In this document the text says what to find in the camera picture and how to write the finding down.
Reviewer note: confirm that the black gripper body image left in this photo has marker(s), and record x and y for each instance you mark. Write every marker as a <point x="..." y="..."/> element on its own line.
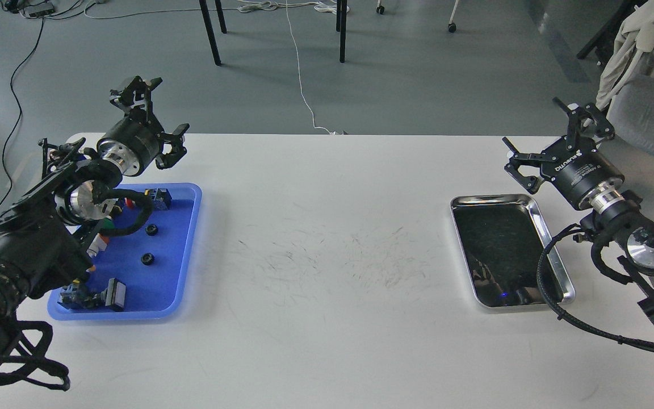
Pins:
<point x="130" y="145"/>

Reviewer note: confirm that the right-side right gripper finger tray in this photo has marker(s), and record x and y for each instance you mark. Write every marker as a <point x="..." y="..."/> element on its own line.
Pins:
<point x="517" y="159"/>

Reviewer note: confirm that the left-side gripper finger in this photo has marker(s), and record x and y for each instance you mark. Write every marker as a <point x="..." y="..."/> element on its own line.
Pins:
<point x="134" y="97"/>
<point x="172" y="149"/>

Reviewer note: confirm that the black Robotiq gripper body right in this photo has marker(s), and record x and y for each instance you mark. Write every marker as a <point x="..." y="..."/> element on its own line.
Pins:
<point x="576" y="172"/>

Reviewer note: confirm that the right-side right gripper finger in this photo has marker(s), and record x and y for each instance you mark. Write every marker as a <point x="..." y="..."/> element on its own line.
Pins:
<point x="585" y="121"/>

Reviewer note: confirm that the small black gear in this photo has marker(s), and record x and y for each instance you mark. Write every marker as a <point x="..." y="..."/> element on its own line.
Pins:
<point x="151" y="229"/>
<point x="147" y="259"/>

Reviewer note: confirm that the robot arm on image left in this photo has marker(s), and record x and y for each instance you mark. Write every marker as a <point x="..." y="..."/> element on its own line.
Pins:
<point x="45" y="235"/>

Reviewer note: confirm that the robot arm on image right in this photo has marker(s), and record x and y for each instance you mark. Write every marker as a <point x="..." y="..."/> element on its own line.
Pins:
<point x="622" y="237"/>

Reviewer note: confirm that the silver metal tray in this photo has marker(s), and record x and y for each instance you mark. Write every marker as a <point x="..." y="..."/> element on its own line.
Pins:
<point x="501" y="238"/>

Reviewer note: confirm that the blue plastic tray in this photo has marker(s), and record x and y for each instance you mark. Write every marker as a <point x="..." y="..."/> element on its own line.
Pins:
<point x="154" y="291"/>

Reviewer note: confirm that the black table leg left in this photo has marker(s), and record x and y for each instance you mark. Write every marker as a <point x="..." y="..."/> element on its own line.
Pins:
<point x="209" y="27"/>

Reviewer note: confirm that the black table leg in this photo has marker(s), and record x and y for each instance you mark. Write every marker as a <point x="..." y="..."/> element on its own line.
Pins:
<point x="341" y="27"/>
<point x="209" y="27"/>

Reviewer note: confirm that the beige jacket on chair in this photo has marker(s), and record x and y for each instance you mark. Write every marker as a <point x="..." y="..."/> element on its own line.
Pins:
<point x="632" y="43"/>

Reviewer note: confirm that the white orange push button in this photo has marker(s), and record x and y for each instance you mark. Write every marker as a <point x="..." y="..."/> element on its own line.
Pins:
<point x="98" y="244"/>

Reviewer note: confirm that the black table leg right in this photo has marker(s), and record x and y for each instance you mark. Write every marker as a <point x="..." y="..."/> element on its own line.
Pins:
<point x="341" y="27"/>

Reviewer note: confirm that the red button blue switch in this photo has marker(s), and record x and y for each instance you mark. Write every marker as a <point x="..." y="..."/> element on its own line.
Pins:
<point x="160" y="197"/>

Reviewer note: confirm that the green push button switch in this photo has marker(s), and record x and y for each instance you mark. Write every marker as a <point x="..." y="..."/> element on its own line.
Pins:
<point x="107" y="226"/>

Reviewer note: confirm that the black switch block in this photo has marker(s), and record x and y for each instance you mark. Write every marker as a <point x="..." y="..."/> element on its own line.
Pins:
<point x="113" y="297"/>

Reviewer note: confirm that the yellow button blue switch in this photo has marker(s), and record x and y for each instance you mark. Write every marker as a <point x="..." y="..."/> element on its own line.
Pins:
<point x="77" y="295"/>

